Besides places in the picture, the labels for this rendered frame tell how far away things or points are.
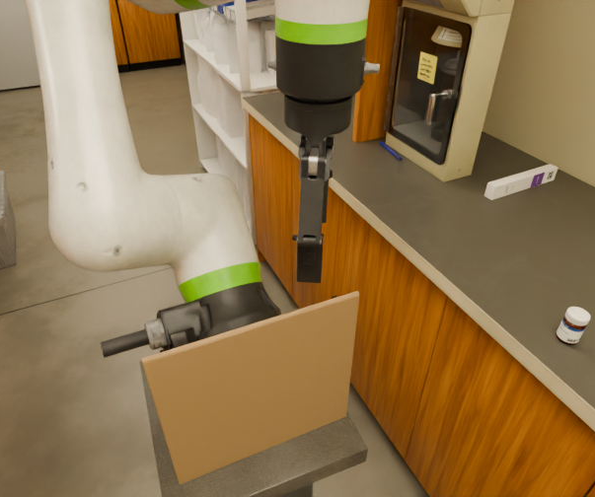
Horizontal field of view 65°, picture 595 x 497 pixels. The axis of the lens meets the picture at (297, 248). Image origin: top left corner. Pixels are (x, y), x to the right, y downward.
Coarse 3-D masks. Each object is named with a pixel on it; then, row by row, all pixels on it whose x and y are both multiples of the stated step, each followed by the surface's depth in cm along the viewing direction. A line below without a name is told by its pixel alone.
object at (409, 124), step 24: (408, 24) 139; (432, 24) 130; (456, 24) 123; (408, 48) 142; (432, 48) 133; (456, 48) 125; (408, 72) 145; (456, 72) 127; (408, 96) 148; (456, 96) 129; (408, 120) 151; (432, 120) 141; (408, 144) 154; (432, 144) 143
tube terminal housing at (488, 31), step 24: (504, 0) 118; (480, 24) 118; (504, 24) 122; (480, 48) 123; (480, 72) 127; (480, 96) 132; (456, 120) 133; (480, 120) 137; (456, 144) 138; (432, 168) 148; (456, 168) 144
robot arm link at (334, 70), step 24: (288, 48) 45; (312, 48) 44; (336, 48) 44; (360, 48) 46; (288, 72) 46; (312, 72) 45; (336, 72) 45; (360, 72) 48; (312, 96) 47; (336, 96) 47
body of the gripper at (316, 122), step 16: (288, 96) 50; (352, 96) 50; (288, 112) 50; (304, 112) 49; (320, 112) 48; (336, 112) 49; (304, 128) 50; (320, 128) 49; (336, 128) 50; (320, 144) 50
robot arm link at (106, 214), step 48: (48, 0) 58; (96, 0) 60; (48, 48) 58; (96, 48) 59; (48, 96) 58; (96, 96) 58; (48, 144) 58; (96, 144) 57; (48, 192) 58; (96, 192) 55; (144, 192) 60; (96, 240) 55; (144, 240) 59
